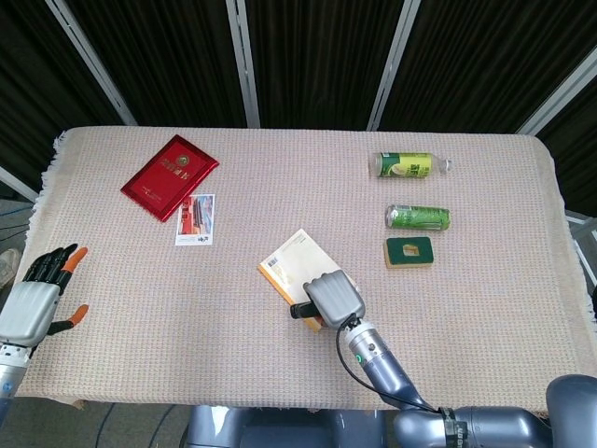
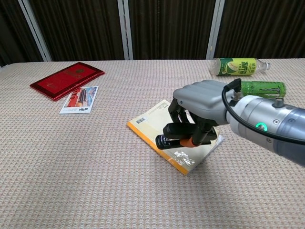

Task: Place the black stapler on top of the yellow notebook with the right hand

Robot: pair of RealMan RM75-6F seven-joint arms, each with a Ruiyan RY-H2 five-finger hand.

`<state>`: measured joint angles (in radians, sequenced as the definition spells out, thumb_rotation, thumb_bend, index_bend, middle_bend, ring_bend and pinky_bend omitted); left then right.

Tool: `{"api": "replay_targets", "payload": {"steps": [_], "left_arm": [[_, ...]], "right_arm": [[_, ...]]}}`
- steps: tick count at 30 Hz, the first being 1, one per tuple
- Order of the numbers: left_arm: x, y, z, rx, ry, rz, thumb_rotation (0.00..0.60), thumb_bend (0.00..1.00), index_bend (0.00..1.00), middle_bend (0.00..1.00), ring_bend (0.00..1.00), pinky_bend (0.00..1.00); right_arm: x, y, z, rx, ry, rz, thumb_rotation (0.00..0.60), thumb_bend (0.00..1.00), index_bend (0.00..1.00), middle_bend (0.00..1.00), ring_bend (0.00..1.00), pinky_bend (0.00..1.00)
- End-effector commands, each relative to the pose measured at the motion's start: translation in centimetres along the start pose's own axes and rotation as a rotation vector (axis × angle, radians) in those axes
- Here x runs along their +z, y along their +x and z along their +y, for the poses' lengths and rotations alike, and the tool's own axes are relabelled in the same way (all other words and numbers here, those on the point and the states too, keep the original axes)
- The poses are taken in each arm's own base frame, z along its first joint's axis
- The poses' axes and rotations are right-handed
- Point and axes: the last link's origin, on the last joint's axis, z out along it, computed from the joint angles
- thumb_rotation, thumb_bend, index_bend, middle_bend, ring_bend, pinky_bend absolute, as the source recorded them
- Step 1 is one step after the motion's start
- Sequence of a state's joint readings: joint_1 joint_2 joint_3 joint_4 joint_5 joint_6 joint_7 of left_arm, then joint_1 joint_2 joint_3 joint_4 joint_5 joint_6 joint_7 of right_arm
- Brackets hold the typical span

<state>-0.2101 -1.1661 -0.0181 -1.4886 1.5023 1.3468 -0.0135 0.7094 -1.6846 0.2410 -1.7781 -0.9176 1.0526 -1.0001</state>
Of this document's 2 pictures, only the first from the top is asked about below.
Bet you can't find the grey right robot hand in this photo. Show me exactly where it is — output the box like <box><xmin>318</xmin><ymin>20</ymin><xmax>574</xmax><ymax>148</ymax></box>
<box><xmin>302</xmin><ymin>270</ymin><xmax>368</xmax><ymax>330</ymax></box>

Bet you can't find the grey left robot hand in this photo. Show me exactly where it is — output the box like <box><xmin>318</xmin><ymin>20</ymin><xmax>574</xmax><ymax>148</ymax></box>
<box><xmin>0</xmin><ymin>243</ymin><xmax>90</xmax><ymax>347</ymax></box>

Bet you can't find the yellow paperback book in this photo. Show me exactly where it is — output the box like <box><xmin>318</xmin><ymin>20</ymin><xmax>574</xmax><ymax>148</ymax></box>
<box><xmin>257</xmin><ymin>228</ymin><xmax>349</xmax><ymax>333</ymax></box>

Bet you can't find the white shoe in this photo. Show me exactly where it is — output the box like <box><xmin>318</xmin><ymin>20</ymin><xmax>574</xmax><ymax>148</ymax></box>
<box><xmin>0</xmin><ymin>248</ymin><xmax>21</xmax><ymax>287</ymax></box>

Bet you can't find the green and yellow sponge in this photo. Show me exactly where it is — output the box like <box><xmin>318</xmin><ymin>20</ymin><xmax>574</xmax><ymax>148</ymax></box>
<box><xmin>382</xmin><ymin>236</ymin><xmax>437</xmax><ymax>270</ymax></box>

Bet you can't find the green energy drink can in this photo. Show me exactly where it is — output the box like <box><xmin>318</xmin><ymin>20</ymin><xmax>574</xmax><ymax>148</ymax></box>
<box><xmin>384</xmin><ymin>203</ymin><xmax>452</xmax><ymax>231</ymax></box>

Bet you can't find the grey robot torso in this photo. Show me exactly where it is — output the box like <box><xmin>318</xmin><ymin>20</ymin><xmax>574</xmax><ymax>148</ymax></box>
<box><xmin>186</xmin><ymin>404</ymin><xmax>397</xmax><ymax>448</ymax></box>

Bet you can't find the beige woven tablecloth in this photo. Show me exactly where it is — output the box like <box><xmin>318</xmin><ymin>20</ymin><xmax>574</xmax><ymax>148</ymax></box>
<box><xmin>13</xmin><ymin>125</ymin><xmax>597</xmax><ymax>414</ymax></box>

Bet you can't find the clear bottle with green label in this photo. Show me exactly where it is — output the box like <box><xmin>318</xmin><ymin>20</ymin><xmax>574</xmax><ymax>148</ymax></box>
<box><xmin>375</xmin><ymin>151</ymin><xmax>454</xmax><ymax>180</ymax></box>

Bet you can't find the postcard with red building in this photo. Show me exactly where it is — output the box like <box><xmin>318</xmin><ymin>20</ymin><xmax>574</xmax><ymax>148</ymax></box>
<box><xmin>174</xmin><ymin>193</ymin><xmax>216</xmax><ymax>247</ymax></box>

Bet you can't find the red certificate folder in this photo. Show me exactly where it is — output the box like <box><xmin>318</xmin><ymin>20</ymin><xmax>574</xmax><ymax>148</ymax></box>
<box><xmin>119</xmin><ymin>133</ymin><xmax>220</xmax><ymax>225</ymax></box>

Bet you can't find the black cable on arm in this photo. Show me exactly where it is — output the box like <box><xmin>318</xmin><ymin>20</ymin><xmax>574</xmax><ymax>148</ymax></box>
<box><xmin>336</xmin><ymin>313</ymin><xmax>444</xmax><ymax>414</ymax></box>

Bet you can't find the grey partition post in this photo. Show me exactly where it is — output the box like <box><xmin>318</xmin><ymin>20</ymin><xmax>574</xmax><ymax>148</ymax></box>
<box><xmin>45</xmin><ymin>0</ymin><xmax>138</xmax><ymax>126</ymax></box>
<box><xmin>367</xmin><ymin>0</ymin><xmax>423</xmax><ymax>132</ymax></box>
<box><xmin>516</xmin><ymin>44</ymin><xmax>597</xmax><ymax>136</ymax></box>
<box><xmin>0</xmin><ymin>165</ymin><xmax>39</xmax><ymax>203</ymax></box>
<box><xmin>225</xmin><ymin>0</ymin><xmax>261</xmax><ymax>128</ymax></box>

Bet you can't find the black strap on arm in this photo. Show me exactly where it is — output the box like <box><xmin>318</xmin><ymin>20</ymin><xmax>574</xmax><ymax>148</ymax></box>
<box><xmin>437</xmin><ymin>407</ymin><xmax>469</xmax><ymax>448</ymax></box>

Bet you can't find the white metal frame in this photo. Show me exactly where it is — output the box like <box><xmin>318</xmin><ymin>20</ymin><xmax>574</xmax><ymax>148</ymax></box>
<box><xmin>565</xmin><ymin>210</ymin><xmax>597</xmax><ymax>281</ymax></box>

